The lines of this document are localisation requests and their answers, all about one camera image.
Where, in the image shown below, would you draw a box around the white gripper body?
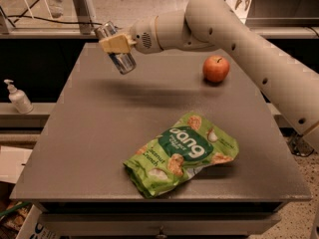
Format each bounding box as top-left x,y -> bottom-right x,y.
130,16 -> 162,54

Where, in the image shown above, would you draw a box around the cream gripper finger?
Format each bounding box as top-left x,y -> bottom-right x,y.
99,33 -> 137,54

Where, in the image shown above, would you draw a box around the silver redbull can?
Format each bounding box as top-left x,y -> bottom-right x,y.
95,21 -> 136,75

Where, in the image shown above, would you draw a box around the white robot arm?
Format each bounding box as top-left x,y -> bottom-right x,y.
95,0 -> 319,151

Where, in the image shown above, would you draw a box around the red apple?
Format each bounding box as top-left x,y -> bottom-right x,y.
202,55 -> 230,84

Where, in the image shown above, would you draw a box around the white pump soap bottle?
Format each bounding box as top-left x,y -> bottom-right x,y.
4,79 -> 33,114

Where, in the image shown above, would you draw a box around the green snack bag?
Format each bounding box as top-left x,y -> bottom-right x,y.
124,112 -> 239,198

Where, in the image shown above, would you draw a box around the white paper sheet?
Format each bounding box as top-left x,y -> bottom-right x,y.
0,146 -> 32,184

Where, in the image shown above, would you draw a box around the grey table drawer front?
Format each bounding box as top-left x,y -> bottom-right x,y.
39,214 -> 280,236

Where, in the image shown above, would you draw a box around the white cardboard box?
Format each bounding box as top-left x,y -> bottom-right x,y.
16,206 -> 60,239

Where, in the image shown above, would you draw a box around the left metal railing post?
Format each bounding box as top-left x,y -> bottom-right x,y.
73,0 -> 96,35

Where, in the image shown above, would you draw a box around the black cable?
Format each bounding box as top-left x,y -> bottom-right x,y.
0,0 -> 104,30

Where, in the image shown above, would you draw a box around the black cables on floor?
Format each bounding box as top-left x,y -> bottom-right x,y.
288,132 -> 315,158

